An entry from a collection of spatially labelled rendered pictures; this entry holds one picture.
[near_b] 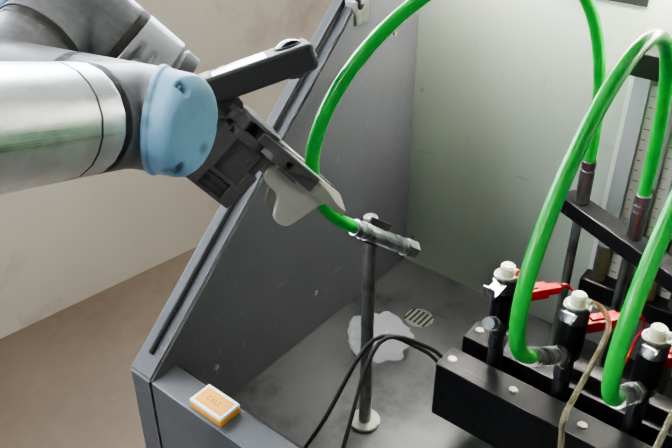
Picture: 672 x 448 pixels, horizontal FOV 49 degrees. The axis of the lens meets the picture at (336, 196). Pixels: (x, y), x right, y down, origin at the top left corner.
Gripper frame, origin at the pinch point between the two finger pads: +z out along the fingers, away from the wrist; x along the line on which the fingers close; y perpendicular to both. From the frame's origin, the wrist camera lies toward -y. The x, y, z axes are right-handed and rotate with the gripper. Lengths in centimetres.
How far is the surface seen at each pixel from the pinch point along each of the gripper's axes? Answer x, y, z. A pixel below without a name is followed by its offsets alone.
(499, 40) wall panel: -25.7, -28.8, 13.1
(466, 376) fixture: 0.4, 6.1, 26.4
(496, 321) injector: 2.0, -1.0, 23.1
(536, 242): 19.3, -8.8, 7.5
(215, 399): -5.0, 26.7, 7.6
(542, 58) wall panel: -20.9, -30.1, 17.3
